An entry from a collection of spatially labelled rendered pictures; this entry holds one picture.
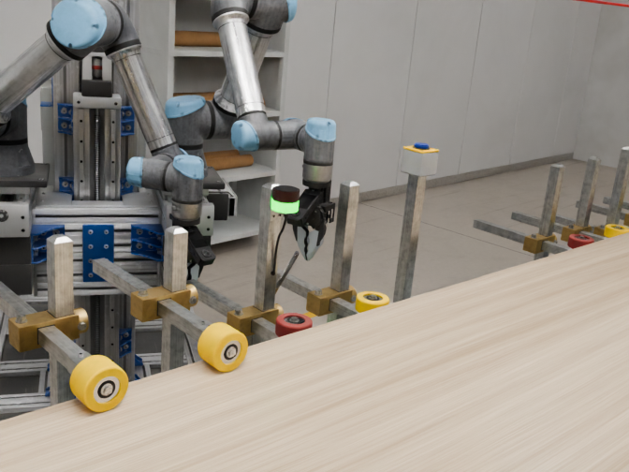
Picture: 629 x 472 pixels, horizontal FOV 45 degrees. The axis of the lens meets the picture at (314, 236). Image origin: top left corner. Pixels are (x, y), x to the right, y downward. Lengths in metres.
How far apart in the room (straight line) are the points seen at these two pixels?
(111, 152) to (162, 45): 1.94
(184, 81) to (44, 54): 2.88
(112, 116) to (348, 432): 1.35
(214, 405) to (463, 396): 0.46
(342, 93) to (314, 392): 4.62
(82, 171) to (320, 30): 3.51
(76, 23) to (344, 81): 4.13
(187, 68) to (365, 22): 1.72
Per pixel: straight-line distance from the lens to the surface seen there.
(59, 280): 1.46
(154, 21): 4.27
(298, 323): 1.64
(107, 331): 2.53
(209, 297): 1.87
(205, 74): 4.90
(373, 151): 6.30
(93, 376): 1.27
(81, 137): 2.32
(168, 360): 1.66
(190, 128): 2.23
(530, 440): 1.35
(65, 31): 1.91
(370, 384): 1.43
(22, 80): 2.02
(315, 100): 5.65
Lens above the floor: 1.57
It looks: 17 degrees down
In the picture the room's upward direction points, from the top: 5 degrees clockwise
